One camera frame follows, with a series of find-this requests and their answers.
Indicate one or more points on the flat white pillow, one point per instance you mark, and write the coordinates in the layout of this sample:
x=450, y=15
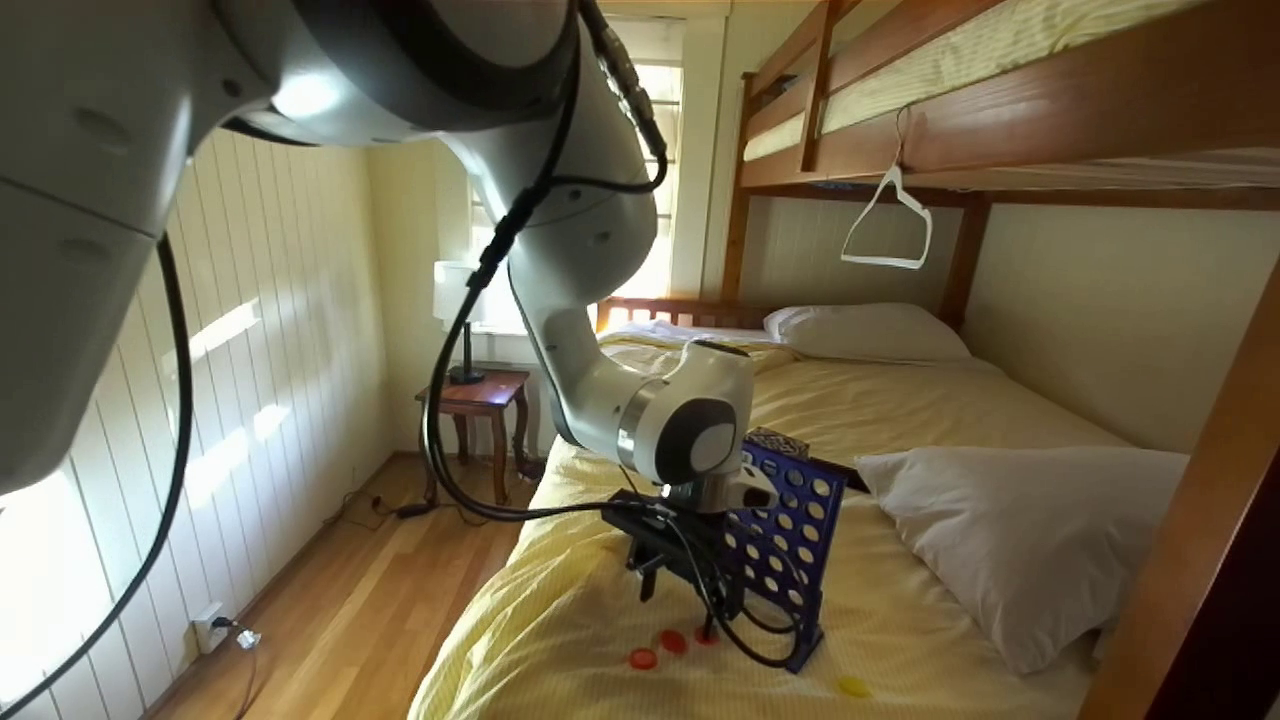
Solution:
x=867, y=329

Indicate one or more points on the table lamp white shade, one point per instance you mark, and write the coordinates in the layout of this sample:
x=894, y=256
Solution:
x=446, y=303

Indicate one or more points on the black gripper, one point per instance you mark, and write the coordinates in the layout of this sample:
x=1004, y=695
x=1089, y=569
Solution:
x=680, y=562

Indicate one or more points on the bunk mattress pale yellow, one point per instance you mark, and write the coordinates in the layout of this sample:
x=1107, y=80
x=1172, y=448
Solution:
x=962, y=54

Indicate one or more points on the orange game chip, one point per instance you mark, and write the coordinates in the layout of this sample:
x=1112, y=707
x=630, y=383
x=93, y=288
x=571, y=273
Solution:
x=673, y=642
x=642, y=658
x=701, y=638

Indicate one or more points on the bright window with blinds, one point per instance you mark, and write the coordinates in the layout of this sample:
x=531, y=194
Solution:
x=687, y=201

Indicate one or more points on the wooden bunk bed frame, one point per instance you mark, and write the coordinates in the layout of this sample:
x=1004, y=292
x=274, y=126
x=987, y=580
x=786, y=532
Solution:
x=1041, y=121

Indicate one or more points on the yellow game chip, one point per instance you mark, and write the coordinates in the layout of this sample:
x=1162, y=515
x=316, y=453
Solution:
x=854, y=689

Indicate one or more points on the white plastic clothes hanger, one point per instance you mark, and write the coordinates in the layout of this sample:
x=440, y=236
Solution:
x=883, y=263

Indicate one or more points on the pale yellow bed sheet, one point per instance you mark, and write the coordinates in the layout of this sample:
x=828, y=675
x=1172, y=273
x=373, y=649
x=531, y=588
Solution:
x=532, y=625

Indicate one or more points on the wall outlet with plug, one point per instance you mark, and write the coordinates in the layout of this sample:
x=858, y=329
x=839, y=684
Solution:
x=204, y=625

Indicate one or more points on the blue connect four grid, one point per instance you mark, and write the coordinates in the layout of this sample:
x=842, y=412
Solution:
x=823, y=580

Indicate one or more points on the small wooden side table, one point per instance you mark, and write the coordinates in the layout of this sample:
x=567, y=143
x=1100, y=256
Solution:
x=481, y=394

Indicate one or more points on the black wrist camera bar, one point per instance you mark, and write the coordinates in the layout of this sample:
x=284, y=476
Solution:
x=652, y=515

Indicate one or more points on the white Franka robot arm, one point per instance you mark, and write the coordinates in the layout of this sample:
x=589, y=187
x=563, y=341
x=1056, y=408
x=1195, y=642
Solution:
x=81, y=160

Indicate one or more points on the large white pillow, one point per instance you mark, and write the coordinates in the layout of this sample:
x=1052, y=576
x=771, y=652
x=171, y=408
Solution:
x=1024, y=544

